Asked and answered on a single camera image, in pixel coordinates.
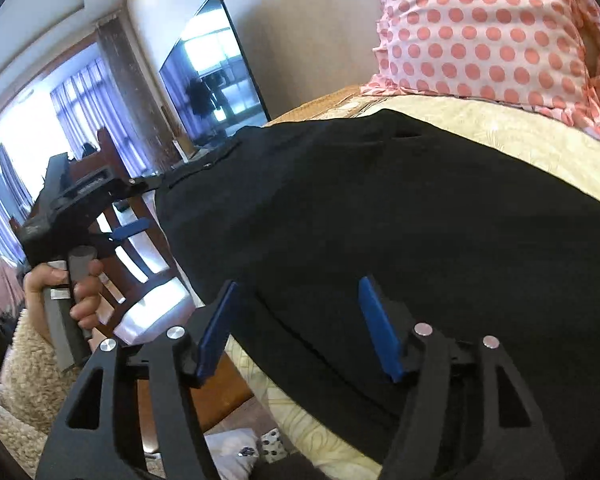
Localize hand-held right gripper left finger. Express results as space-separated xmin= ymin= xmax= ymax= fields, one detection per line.
xmin=35 ymin=280 xmax=241 ymax=480

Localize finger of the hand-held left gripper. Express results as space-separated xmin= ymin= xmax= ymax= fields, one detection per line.
xmin=94 ymin=218 xmax=150 ymax=244
xmin=122 ymin=174 xmax=167 ymax=196

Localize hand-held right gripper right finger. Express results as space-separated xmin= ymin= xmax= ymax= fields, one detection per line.
xmin=358 ymin=276 xmax=566 ymax=480

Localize black pants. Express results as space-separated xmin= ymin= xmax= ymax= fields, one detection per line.
xmin=152 ymin=108 xmax=600 ymax=436

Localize fluffy beige sleeve forearm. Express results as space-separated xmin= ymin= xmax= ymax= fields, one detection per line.
xmin=0 ymin=310 xmax=88 ymax=478

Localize person's left hand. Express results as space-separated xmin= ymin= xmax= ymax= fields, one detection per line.
xmin=23 ymin=258 xmax=106 ymax=356

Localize wooden chair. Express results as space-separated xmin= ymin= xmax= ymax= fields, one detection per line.
xmin=87 ymin=127 xmax=201 ymax=346

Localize brown wooden pillar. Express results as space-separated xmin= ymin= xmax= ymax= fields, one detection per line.
xmin=96 ymin=17 xmax=181 ymax=171

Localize purple curtains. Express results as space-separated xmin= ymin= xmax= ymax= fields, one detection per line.
xmin=0 ymin=55 xmax=151 ymax=266

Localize white paw print cloth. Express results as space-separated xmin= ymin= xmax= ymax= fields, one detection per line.
xmin=204 ymin=427 xmax=285 ymax=480

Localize flat screen television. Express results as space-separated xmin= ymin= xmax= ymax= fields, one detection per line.
xmin=159 ymin=0 xmax=272 ymax=147

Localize cream patterned bed sheet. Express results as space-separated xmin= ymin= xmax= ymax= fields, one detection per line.
xmin=225 ymin=87 xmax=600 ymax=471

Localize pink polka dot pillow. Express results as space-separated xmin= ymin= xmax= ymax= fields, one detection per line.
xmin=358 ymin=0 xmax=600 ymax=153

